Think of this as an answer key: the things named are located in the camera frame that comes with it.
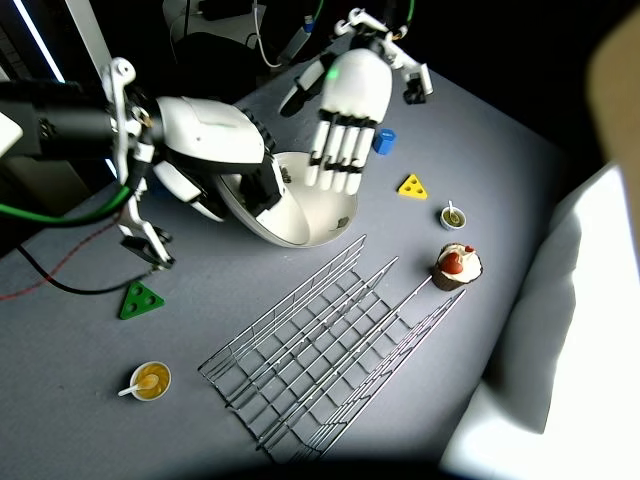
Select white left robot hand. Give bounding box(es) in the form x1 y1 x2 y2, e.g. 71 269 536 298
278 48 394 196

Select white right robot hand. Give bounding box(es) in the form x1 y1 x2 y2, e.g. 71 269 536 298
152 95 289 224

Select white plate rim leaf prints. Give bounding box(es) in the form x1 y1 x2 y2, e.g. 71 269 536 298
272 151 360 250

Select blue hexagonal block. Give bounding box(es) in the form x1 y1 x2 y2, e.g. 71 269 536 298
372 128 397 156

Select black chair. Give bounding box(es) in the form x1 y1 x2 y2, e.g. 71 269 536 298
169 29 264 101

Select yellow triangle block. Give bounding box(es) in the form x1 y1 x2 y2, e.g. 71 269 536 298
397 173 430 201

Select small bowl green sauce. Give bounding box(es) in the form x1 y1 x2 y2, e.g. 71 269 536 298
439 200 467 232

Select green triangle block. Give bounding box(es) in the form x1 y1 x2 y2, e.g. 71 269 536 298
118 280 165 321

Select white light strip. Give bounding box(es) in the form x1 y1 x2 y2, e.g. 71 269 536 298
12 0 66 84

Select toy cupcake with strawberry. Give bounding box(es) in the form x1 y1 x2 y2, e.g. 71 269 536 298
431 243 485 292

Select small bowl orange sauce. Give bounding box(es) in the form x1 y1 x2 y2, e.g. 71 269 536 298
130 360 172 402

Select beige blurred object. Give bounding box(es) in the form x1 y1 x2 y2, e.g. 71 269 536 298
585 9 640 166

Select white backdrop sheet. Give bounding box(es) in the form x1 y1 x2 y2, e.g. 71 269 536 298
439 162 640 476

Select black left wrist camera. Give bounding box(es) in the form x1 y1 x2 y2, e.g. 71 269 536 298
403 72 434 105

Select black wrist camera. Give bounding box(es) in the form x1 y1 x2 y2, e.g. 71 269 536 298
403 72 434 105
121 233 176 269

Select white USB adapter cable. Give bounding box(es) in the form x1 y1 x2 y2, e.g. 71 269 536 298
251 0 314 69

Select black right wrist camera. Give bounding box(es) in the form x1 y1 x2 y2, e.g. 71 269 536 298
121 233 176 269

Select white post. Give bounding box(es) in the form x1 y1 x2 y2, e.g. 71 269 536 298
64 0 114 69

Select silver wire dish rack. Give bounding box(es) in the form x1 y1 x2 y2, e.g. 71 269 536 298
198 233 467 464

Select green sheathed cable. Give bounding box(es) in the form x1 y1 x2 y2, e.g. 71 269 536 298
0 149 149 229

